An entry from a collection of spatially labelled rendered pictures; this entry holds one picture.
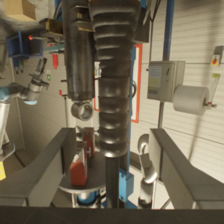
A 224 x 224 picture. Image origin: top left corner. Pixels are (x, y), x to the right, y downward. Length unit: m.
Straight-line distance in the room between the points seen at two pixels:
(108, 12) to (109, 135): 0.15
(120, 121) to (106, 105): 0.03
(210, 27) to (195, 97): 1.47
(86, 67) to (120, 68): 0.97
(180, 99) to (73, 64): 1.00
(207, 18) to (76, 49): 2.13
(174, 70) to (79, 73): 0.90
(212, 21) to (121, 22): 2.67
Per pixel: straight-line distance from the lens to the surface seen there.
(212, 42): 2.80
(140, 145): 0.41
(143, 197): 0.46
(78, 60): 1.17
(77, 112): 1.24
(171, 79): 1.67
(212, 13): 2.88
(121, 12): 0.21
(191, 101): 1.58
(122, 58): 0.21
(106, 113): 0.22
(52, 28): 1.38
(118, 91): 0.21
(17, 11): 3.92
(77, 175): 1.29
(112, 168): 0.26
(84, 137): 1.55
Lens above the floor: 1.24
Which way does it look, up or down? 16 degrees up
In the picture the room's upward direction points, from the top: 180 degrees counter-clockwise
